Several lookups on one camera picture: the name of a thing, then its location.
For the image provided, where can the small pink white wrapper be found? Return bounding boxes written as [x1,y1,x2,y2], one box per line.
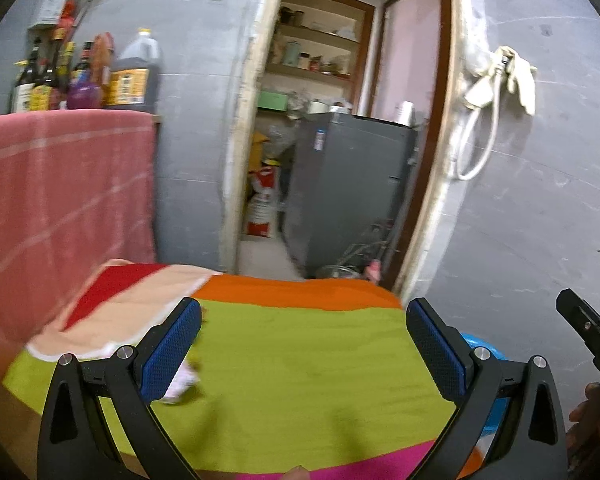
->
[160,360,199,404]

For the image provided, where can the person's right hand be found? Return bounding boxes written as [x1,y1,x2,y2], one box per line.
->
[566,382,600,479]

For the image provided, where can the multicolour striped table cloth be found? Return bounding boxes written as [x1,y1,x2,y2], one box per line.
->
[4,262,454,479]

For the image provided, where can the pink checked cloth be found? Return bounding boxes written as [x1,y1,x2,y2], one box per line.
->
[0,110,156,382]

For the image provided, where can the grey refrigerator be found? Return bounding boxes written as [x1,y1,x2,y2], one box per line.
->
[283,113,419,278]

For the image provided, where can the red white sack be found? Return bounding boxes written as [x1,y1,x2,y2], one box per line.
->
[244,165,280,238]

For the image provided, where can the purple round bottle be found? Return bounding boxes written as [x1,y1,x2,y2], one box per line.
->
[67,81,102,110]

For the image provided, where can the dark sauce bottle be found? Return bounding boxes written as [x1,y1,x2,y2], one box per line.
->
[10,38,41,114]

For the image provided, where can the large oil jug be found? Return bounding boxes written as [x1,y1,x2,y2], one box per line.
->
[105,28,162,114]

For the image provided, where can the green plastic box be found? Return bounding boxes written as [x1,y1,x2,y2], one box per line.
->
[257,90,289,112]

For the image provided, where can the wooden shelf unit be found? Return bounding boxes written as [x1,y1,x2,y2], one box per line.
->
[262,0,376,115]

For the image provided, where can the white hose on wall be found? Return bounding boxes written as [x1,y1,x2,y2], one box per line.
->
[450,45,539,182]

